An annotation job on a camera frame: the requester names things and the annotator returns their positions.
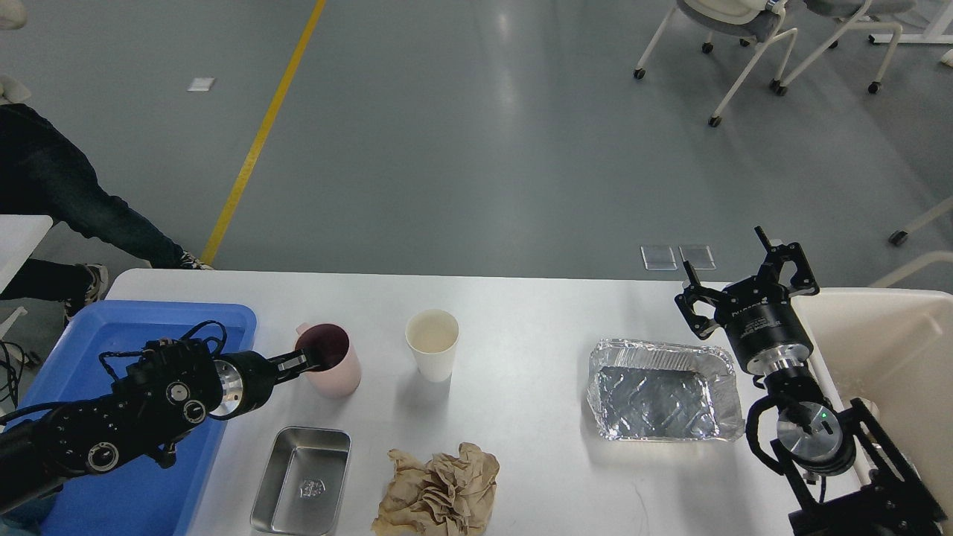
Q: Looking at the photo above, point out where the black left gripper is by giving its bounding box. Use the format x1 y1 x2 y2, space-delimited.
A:
211 351 319 421

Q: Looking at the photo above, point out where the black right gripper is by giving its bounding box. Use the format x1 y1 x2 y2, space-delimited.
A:
675 226 820 375

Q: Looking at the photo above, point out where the pink mug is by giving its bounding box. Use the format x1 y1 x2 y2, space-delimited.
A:
295 323 362 399

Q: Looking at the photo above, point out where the stainless steel rectangular tray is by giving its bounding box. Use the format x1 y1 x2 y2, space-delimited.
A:
249 425 351 535

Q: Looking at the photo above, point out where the white paper cup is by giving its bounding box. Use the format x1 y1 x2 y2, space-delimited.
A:
405 309 459 383

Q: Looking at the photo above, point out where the aluminium foil tray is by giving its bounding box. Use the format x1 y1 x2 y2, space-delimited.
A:
586 338 745 442

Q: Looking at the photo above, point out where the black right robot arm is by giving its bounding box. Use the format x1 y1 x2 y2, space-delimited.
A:
675 227 949 535

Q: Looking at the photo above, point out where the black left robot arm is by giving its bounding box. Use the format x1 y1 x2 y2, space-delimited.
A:
1 325 331 512

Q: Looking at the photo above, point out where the clear floor plate left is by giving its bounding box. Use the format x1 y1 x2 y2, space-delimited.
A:
640 245 678 271

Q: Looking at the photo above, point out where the cream plastic bin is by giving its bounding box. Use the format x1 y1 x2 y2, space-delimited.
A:
795 288 952 509

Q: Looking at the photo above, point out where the white chair base right edge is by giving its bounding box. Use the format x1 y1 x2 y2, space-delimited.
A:
870 196 953 290

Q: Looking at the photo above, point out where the crumpled brown paper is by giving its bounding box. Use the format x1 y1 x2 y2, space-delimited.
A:
371 442 500 535

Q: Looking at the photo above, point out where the blue plastic tray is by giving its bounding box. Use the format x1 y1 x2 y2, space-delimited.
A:
2 301 258 535

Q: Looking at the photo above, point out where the white chair left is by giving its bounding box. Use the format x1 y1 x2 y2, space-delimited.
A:
634 0 800 129

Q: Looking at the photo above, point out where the white chair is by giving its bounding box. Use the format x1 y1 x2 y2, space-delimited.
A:
771 0 953 97
634 0 800 129

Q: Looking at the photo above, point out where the white side table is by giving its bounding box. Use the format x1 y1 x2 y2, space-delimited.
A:
1 214 52 291

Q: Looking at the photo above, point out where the white chair right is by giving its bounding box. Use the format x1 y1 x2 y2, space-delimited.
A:
771 0 953 97

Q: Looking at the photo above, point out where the seated person in jeans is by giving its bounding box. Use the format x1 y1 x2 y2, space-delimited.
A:
1 75 205 320

